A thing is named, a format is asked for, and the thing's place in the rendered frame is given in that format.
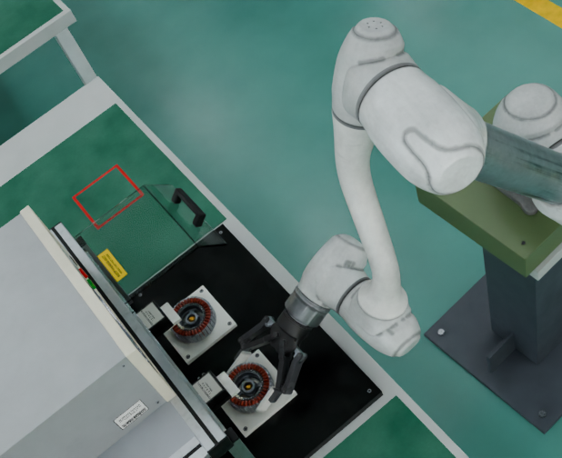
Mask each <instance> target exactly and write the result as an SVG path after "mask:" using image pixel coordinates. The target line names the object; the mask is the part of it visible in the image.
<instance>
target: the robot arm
mask: <svg viewBox="0 0 562 458"><path fill-rule="evenodd" d="M404 47H405V42H404V40H403V37H402V35H401V34H400V32H399V30H398V29H397V27H396V26H395V25H393V24H391V23H390V22H389V21H387V20H386V19H383V18H379V17H369V18H365V19H363V20H361V21H360V22H358V24H357V25H356V26H354V27H352V29H351V30H350V31H349V33H348V34H347V36H346V38H345V40H344V42H343V44H342V45H341V47H340V50H339V53H338V55H337V59H336V65H335V71H334V76H333V83H332V118H333V126H334V140H335V158H336V170H337V175H338V179H339V183H340V186H341V189H342V192H343V195H344V197H345V199H346V204H347V206H348V209H349V212H350V213H351V216H352V218H353V221H354V224H355V226H356V230H357V232H358V235H359V237H360V240H361V243H360V242H359V241H358V240H357V239H355V238H354V237H352V236H350V235H348V234H336V235H334V236H333V237H331V238H330V239H329V240H328V241H327V242H326V243H325V244H324V245H323V246H322V247H321V248H320V249H319V250H318V251H317V253H316V254H315V255H314V257H313V258H312V259H311V261H310V262H309V263H308V265H307V266H306V269H305V271H304V272H303V274H302V277H301V280H300V282H299V283H298V285H297V286H296V287H295V290H294V291H293V293H291V294H290V296H289V297H288V299H287V300H286V302H285V307H286V308H285V309H284V311H283V312H282V313H281V314H280V315H279V317H278V318H277V321H276V322H275V321H274V320H275V318H274V317H272V316H265V317H264V318H263V319H262V321H261V322H260V323H259V324H257V325H256V326H255V327H253V328H252V329H251V330H249V331H248V332H247V333H245V334H243V335H242V336H241V337H239V338H238V342H239V343H240V344H241V349H240V350H239V352H238V353H237V354H236V356H235V358H234V359H235V361H234V363H233V364H232V365H231V367H230V368H229V369H228V371H227V372H226V374H229V373H230V371H231V370H232V371H233V369H234V368H236V366H238V365H239V367H240V364H241V363H242V364H244V363H245V362H246V361H247V359H248V358H249V357H250V355H251V354H252V353H251V352H248V351H251V350H254V349H256V348H258V347H261V346H264V345H267V344H271V346H273V347H274V348H275V349H276V351H277V353H278V359H279V364H278V370H277V377H276V386H272V387H271V388H270V390H269V391H268V392H267V394H266V396H265V397H264V399H263V400H262V401H261V403H260V404H259V405H258V406H257V408H256V411H257V412H265V411H266V410H267V408H268V407H269V405H270V404H271V403H275V402H276V401H277V399H278V398H279V397H280V395H281V394H292V392H293V391H294V388H295V385H296V380H297V377H298V375H299V373H300V370H301V367H302V364H303V362H304V361H305V359H306V358H307V353H303V352H302V351H301V350H300V349H299V346H300V344H301V342H302V341H304V340H305V339H306V337H307V335H308V334H309V333H310V331H311V330H312V329H313V327H318V326H319V325H320V323H321V322H322V321H323V319H324V318H325V316H326V315H327V314H328V313H329V311H330V309H332V310H334V311H335V312H336V313H338V314H339V315H340V316H341V317H342V318H343V319H344V320H345V322H346V323H347V325H348V326H349V327H350V328H351V329H352V330H353V331H354V332H355V333H356V334H357V335H358V336H359V337H360V338H362V339H363V340H364V341H365V342H366V343H368V344H369V345H370V346H372V347H373V348H374V349H376V350H377V351H379V352H380V353H383V354H385V355H388V356H391V357H395V356H397V357H400V356H403V355H405V354H406V353H408V352H409V351H410V350H411V349H412V348H413V347H414V346H415V345H416V344H417V343H418V341H419V339H420V333H421V330H420V326H419V324H418V321H417V319H416V317H415V316H414V315H413V314H412V313H411V308H410V306H409V304H408V299H407V295H406V291H405V290H404V289H403V287H402V286H401V279H400V271H399V266H398V262H397V259H396V253H395V250H394V247H393V244H392V241H391V238H390V235H389V232H388V230H387V227H386V221H385V218H384V216H383V213H382V210H381V207H380V204H379V201H378V198H377V195H376V190H375V187H374V184H373V180H372V176H371V172H370V155H371V152H372V149H373V147H374V145H375V146H376V148H377V149H378V150H379V151H380V153H381V154H382V155H383V156H384V157H385V158H386V159H387V161H388V162H389V163H391V164H392V165H393V166H394V167H395V168H396V169H397V171H398V172H399V173H401V174H402V175H403V176H404V177H405V178H406V179H407V180H408V181H409V182H410V183H411V184H414V185H415V186H417V187H419V188H421V189H423V190H425V191H428V192H429V193H432V194H439V195H446V194H453V193H456V192H458V191H460V190H462V189H464V188H466V187H467V186H468V185H470V184H471V183H472V182H473V181H474V180H476V181H479V182H481V183H484V184H490V185H493V186H494V187H495V188H496V189H497V190H499V191H500V192H501V193H503V194H504V195H506V196H507V197H508V198H510V199H511V200H512V201H514V202H515V203H516V204H518V205H519V206H520V207H521V209H522V210H523V212H524V213H525V214H528V215H533V214H536V213H537V211H538V210H539V211H540V212H541V213H542V214H544V215H545V216H547V217H549V218H550V219H552V220H554V221H556V222H557V223H559V224H561V225H562V97H561V96H560V95H559V94H558V93H557V92H556V91H555V90H553V89H552V88H550V87H549V86H547V85H543V84H538V83H531V84H525V85H521V86H518V87H517V88H515V89H514V90H512V91H511V92H510V93H509V94H508V95H507V96H505V97H504V98H503V99H502V100H501V102H500V104H499V105H498V107H497V110H496V112H495V115H494V119H493V124H489V123H486V122H484V120H483V118H482V117H481V115H480V114H479V113H478V112H477V111H476V110H475V109H474V108H473V107H471V106H470V105H468V104H466V103H465V102H464V101H462V100H461V99H460V98H458V97H457V96H456V95H454V94H453V93H452V92H451V91H449V90H448V89H447V88H445V87H444V86H443V85H439V84H438V83H437V82H436V81H435V80H434V79H432V78H431V77H429V76H428V75H426V74H425V73H424V72H423V71H422V70H421V69H420V68H419V67H418V65H417V64H416V63H415V61H414V60H413V59H412V58H411V56H410V55H409V54H408V53H407V52H404ZM367 259H368V261H369V264H370V267H371V271H372V279H370V278H369V277H368V276H367V275H366V273H365V271H364V268H365V266H366V262H367ZM268 327H271V334H269V335H266V336H263V338H260V339H257V340H254V341H253V342H250V341H251V340H253V339H254V338H256V337H257V336H258V335H260V334H261V333H262V332H263V331H265V330H266V329H267V328H268ZM293 352H295V355H294V359H293V361H292V363H291V365H290V368H289V364H290V361H291V359H292V353H293ZM285 354H286V356H285ZM288 370H289V371H288Z"/></svg>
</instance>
